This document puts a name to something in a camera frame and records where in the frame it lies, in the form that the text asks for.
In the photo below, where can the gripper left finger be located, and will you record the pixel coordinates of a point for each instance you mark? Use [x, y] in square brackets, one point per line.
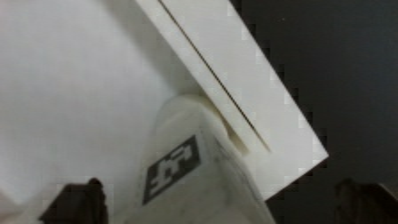
[79, 206]

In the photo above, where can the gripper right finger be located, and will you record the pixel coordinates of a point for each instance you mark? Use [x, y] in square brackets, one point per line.
[367, 203]

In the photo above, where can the white table leg with tag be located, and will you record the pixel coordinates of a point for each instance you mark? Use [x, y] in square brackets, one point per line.
[196, 188]

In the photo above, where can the white square table top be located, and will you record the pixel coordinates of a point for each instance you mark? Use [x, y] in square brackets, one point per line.
[99, 63]

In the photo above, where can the white L-shaped fence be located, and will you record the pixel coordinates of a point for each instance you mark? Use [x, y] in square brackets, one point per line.
[292, 152]

